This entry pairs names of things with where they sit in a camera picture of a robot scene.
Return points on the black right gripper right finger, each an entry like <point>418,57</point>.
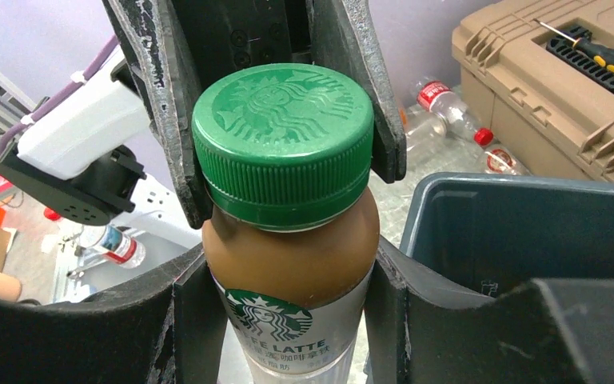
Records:
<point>423,328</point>

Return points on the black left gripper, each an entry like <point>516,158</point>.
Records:
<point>241,32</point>

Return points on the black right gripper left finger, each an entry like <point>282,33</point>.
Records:
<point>164,326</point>

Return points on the Starbucks latte bottle green cap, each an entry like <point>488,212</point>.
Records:
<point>285,150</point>

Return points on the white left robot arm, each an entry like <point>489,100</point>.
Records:
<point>89,154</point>

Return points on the dark green plastic bin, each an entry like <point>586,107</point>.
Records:
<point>491,235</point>

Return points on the background bottle red cap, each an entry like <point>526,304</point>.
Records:
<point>114,245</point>

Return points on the small clear bottle red cap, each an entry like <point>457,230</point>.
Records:
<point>498,160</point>

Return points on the clear bottle red label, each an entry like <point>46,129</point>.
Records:
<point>434,96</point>

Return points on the tan plastic toolbox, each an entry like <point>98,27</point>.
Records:
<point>551,106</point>

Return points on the black yellow screwdriver in toolbox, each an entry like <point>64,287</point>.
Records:
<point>600,54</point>

